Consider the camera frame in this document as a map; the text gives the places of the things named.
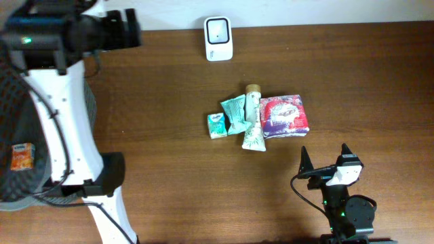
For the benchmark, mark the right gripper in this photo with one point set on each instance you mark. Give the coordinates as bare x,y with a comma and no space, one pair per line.
317,179

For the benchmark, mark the red purple pad package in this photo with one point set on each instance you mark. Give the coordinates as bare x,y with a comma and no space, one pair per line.
283,116

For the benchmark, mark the white leaf-print tube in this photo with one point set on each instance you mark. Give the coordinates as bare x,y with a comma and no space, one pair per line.
253,137

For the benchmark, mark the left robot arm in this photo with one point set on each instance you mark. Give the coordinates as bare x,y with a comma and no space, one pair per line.
46,43

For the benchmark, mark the orange Kleenex tissue pack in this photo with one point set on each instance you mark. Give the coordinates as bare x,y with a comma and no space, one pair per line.
23,156

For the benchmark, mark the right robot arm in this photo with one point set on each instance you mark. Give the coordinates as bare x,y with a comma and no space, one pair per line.
350,217

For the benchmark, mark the mint green wipes pouch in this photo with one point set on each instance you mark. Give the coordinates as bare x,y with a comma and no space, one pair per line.
234,109

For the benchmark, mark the grey plastic mesh basket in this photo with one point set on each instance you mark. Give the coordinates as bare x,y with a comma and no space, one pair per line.
20,124

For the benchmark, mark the teal Kleenex tissue pack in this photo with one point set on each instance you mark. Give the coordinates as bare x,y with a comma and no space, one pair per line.
217,126

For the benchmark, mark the white barcode scanner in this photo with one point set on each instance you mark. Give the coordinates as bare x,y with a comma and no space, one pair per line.
218,38

